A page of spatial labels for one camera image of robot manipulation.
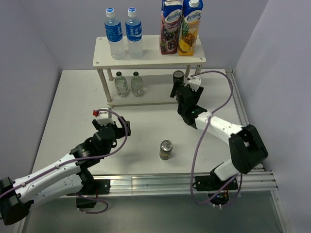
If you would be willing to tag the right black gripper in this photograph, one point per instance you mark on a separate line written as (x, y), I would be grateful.
(197, 93)

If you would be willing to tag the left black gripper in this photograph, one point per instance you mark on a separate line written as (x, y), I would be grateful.
(119, 134)

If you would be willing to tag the black yellow drink can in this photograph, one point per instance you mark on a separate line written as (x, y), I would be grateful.
(166, 148)
(178, 77)

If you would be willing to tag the clear green cap bottle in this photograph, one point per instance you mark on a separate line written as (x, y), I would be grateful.
(121, 85)
(137, 85)

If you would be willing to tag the blue label water bottle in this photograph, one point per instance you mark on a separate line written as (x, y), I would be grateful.
(114, 34)
(134, 34)

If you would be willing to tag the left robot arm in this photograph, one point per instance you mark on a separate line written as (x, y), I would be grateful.
(67, 176)

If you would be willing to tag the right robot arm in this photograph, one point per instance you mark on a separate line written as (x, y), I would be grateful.
(224, 131)

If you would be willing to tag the white two-tier shelf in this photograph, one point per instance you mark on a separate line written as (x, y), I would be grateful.
(155, 69)

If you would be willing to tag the pineapple juice carton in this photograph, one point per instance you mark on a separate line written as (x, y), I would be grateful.
(191, 16)

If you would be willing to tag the grape juice carton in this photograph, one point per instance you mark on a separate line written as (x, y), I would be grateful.
(171, 11)

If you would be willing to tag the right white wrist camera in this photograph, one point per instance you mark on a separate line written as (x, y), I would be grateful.
(194, 80)

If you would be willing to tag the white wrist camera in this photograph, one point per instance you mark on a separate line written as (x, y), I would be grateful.
(103, 117)
(194, 80)

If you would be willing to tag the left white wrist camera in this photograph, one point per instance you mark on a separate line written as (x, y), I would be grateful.
(103, 117)

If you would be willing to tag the right side aluminium rail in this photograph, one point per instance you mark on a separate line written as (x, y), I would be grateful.
(238, 97)

